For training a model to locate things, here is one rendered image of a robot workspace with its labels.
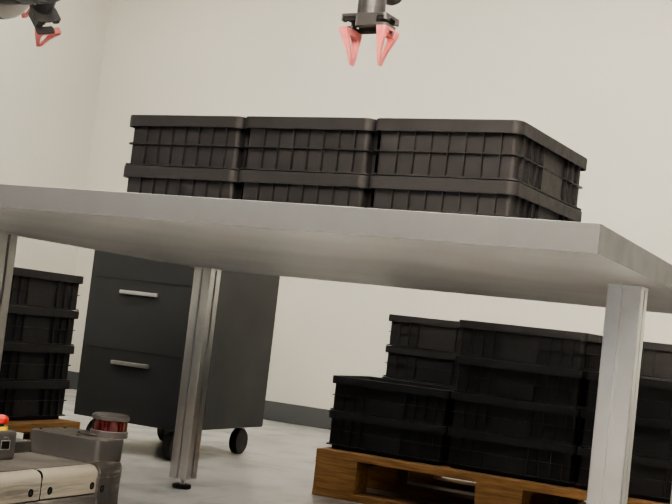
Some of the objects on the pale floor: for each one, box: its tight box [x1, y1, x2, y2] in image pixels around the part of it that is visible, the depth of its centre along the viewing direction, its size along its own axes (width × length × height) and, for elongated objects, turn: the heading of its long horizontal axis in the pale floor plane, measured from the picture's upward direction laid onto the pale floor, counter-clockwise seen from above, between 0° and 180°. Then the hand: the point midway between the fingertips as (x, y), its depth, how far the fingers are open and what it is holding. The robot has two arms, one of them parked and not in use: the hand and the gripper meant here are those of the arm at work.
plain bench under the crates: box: [0, 184, 672, 504], centre depth 255 cm, size 160×160×70 cm
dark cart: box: [74, 250, 280, 460], centre depth 440 cm, size 62×45×90 cm
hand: (365, 61), depth 235 cm, fingers open, 6 cm apart
